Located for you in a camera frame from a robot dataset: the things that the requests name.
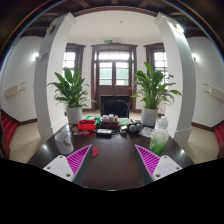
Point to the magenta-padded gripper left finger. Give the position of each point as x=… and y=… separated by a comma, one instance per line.
x=58, y=166

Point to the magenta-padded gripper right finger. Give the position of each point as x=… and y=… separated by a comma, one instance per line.
x=166, y=166

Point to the clear bottle with green drink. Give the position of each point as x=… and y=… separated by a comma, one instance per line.
x=159, y=140

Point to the white mug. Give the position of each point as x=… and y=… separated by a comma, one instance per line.
x=63, y=143

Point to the printed paper leaflet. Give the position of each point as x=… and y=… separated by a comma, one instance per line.
x=146, y=132

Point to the flat round red coaster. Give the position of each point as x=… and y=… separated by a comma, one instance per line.
x=95, y=151

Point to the sheet of round stickers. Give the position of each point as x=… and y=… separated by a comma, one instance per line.
x=76, y=130

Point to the grey round headphones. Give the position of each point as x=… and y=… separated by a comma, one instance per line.
x=133, y=128

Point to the potted plant in white pot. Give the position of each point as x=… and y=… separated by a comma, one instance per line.
x=149, y=116
x=74, y=115

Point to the black flat device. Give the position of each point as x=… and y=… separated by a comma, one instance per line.
x=104, y=132

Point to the green notebook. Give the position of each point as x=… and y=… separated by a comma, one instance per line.
x=124, y=121

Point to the black chair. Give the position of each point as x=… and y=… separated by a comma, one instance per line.
x=115, y=106

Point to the brown wooden double door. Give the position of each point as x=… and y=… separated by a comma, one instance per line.
x=114, y=90

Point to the brown framed window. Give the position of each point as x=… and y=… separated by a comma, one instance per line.
x=160, y=60
x=69, y=60

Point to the green exit sign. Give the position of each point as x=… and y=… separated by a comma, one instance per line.
x=108, y=41

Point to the white wall heater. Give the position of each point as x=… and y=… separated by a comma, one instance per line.
x=215, y=92
x=13, y=90

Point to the wall lamp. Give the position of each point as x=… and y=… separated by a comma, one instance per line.
x=35, y=56
x=195, y=57

